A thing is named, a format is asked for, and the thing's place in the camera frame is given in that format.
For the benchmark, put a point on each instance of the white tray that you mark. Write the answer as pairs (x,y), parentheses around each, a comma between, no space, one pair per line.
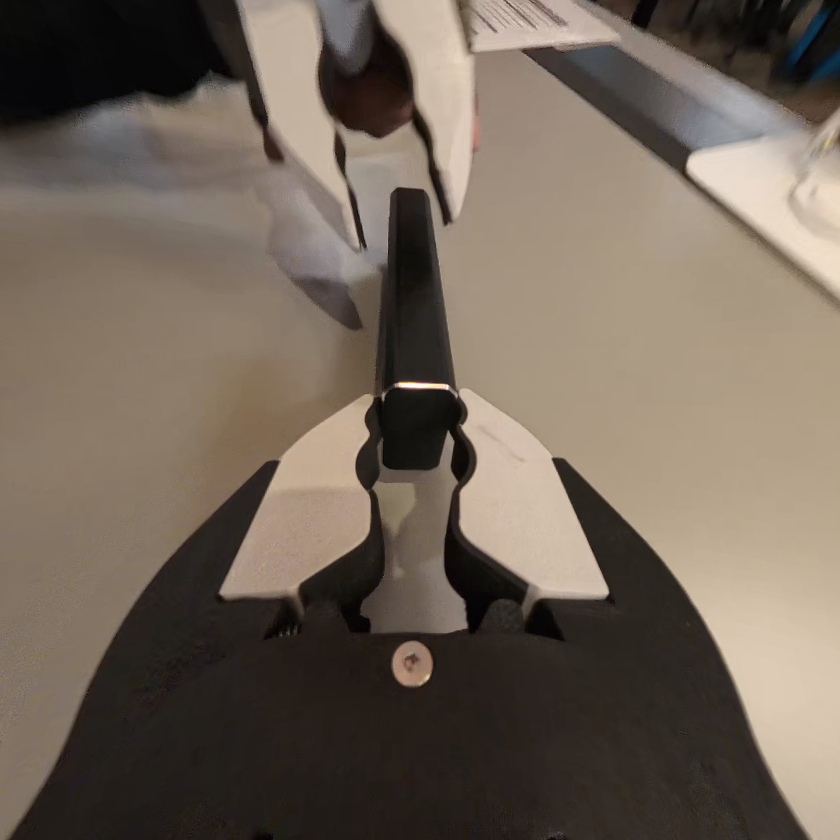
(754,197)

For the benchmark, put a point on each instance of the white desk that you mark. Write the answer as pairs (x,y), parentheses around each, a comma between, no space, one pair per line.
(623,361)

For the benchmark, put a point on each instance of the dark grey desk divider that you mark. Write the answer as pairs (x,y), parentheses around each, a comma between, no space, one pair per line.
(656,105)

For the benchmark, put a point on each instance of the black rectangular bar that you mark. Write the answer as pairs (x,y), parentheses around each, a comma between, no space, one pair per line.
(415,315)

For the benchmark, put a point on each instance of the white printed paper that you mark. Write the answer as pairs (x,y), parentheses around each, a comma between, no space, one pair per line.
(525,23)

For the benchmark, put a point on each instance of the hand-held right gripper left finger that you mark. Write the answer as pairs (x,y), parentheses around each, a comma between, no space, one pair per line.
(308,518)

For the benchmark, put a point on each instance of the clear glass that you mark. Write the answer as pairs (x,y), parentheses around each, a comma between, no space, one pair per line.
(820,170)

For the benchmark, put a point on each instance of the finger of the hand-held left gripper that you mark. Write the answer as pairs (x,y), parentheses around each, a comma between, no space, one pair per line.
(295,98)
(439,85)

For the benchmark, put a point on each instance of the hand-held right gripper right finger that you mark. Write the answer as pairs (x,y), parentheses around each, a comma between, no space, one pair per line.
(525,518)

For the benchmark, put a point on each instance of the person's dark clothing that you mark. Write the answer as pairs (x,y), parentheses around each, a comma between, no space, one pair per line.
(85,52)

